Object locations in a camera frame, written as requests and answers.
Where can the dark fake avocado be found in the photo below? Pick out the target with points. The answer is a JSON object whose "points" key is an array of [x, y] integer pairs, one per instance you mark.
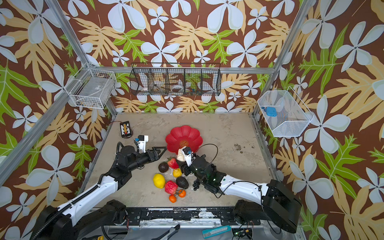
{"points": [[182, 182]]}

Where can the red flower-shaped fruit bowl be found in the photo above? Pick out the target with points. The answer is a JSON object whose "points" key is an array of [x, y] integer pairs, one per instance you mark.
{"points": [[184, 136]]}

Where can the white wire basket left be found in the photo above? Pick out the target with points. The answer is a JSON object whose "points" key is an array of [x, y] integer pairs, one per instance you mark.
{"points": [[91, 87]]}

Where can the cream fake garlic bulb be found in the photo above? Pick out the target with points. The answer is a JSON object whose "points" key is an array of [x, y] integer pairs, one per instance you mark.
{"points": [[181, 155]]}

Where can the blue object in basket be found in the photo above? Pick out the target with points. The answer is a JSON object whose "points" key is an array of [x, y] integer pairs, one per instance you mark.
{"points": [[270, 111]]}

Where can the aluminium corner frame post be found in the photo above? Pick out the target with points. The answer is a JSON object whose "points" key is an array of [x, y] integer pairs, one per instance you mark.
{"points": [[75, 43]]}

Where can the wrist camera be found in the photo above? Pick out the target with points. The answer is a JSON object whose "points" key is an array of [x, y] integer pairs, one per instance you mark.
{"points": [[188, 155], [141, 142]]}

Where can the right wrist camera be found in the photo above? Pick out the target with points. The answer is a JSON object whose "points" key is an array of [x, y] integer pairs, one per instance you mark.
{"points": [[188, 155]]}

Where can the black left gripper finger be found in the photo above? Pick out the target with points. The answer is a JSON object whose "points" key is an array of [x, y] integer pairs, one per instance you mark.
{"points": [[160, 149], [160, 154]]}

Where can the orange mandarin right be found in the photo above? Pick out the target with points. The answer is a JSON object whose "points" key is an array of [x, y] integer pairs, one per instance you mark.
{"points": [[181, 193]]}

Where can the red fake pomegranate piece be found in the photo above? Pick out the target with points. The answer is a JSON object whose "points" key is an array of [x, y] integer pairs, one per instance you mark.
{"points": [[171, 187]]}

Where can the teal box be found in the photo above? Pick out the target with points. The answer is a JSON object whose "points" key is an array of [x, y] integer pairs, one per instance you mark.
{"points": [[208, 233]]}

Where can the black wire basket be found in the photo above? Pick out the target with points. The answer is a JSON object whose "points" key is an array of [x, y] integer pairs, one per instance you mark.
{"points": [[176, 79]]}

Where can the red fake strawberry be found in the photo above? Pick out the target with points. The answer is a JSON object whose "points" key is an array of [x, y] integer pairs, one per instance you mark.
{"points": [[172, 163]]}

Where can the black fake grape bunch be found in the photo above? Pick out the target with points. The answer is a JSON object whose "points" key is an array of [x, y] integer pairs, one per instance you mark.
{"points": [[196, 184]]}

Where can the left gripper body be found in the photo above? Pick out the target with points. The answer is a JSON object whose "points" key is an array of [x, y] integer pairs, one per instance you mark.
{"points": [[151, 159]]}

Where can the small orange-yellow fruit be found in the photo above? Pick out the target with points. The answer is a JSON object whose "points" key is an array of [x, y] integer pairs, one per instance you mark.
{"points": [[177, 173]]}

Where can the white mesh basket right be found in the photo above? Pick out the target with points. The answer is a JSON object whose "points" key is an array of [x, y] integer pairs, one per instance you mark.
{"points": [[293, 117]]}

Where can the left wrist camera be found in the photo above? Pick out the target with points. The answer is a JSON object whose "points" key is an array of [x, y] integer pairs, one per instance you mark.
{"points": [[141, 142]]}

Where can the yellow fake lemon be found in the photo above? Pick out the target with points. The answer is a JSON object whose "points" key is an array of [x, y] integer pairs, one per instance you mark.
{"points": [[159, 181]]}

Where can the orange mandarin left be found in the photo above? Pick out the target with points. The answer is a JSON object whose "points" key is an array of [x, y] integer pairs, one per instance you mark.
{"points": [[172, 198]]}

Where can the orange mandarin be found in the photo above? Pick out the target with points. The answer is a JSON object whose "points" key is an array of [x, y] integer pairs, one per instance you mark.
{"points": [[172, 198], [181, 193]]}

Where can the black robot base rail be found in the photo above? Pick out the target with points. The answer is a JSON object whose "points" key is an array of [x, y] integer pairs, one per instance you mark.
{"points": [[211, 215]]}

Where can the black charger board with connectors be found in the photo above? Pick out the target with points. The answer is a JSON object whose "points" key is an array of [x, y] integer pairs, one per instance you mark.
{"points": [[126, 130]]}

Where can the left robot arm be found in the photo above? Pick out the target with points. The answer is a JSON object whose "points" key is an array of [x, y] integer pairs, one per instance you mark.
{"points": [[75, 218]]}

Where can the dark purple passion fruit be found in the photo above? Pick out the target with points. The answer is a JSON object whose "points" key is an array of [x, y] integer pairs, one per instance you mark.
{"points": [[163, 167]]}

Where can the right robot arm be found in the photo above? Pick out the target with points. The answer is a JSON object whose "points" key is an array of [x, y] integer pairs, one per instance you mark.
{"points": [[267, 201]]}

